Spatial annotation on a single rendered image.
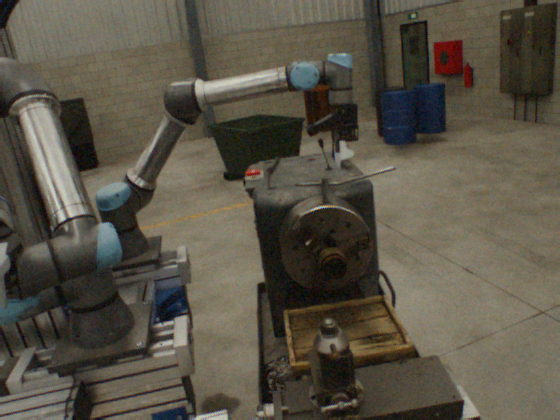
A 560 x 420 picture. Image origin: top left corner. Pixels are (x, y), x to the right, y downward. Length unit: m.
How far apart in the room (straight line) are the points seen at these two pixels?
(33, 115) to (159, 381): 0.67
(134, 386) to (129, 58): 10.44
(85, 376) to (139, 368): 0.13
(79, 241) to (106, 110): 10.59
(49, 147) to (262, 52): 11.10
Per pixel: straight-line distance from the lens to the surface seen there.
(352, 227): 1.51
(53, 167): 0.86
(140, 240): 1.56
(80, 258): 0.78
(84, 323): 1.11
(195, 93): 1.33
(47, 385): 1.21
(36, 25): 11.56
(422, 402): 1.09
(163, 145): 1.54
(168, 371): 1.15
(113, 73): 11.31
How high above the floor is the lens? 1.73
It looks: 19 degrees down
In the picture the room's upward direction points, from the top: 8 degrees counter-clockwise
